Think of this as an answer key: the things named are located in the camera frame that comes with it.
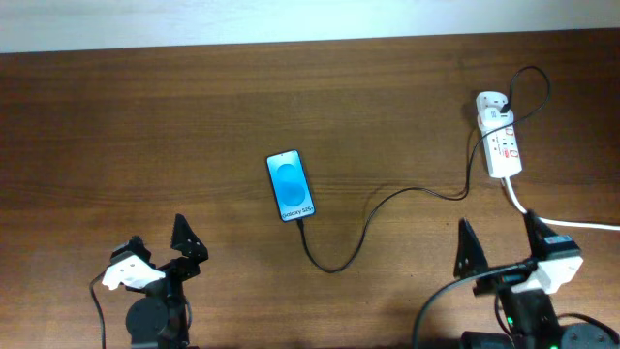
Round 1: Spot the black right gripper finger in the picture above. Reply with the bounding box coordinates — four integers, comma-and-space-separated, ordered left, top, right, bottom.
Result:
453, 218, 489, 279
523, 210, 557, 257

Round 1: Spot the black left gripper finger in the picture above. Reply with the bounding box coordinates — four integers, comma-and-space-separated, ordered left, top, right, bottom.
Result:
110, 236, 153, 267
170, 213, 208, 264

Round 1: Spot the blue Galaxy smartphone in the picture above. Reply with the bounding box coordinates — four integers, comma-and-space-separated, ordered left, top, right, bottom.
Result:
266, 149, 316, 222

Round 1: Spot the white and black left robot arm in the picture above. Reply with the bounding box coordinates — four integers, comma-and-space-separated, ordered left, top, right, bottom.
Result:
102, 213, 208, 349

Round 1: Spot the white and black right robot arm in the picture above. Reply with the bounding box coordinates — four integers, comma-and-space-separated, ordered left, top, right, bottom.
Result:
453, 210, 619, 349

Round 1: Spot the white charger plug adapter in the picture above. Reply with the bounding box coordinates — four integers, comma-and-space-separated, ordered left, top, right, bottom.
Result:
478, 107, 514, 135

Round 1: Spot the white power strip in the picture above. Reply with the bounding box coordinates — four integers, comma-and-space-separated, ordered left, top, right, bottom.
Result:
476, 91, 522, 179

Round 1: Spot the black right camera cable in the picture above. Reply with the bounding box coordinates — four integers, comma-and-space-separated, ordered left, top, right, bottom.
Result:
411, 261, 539, 349

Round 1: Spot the white power strip cord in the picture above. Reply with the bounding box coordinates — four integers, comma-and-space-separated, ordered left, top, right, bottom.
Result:
501, 176, 620, 232

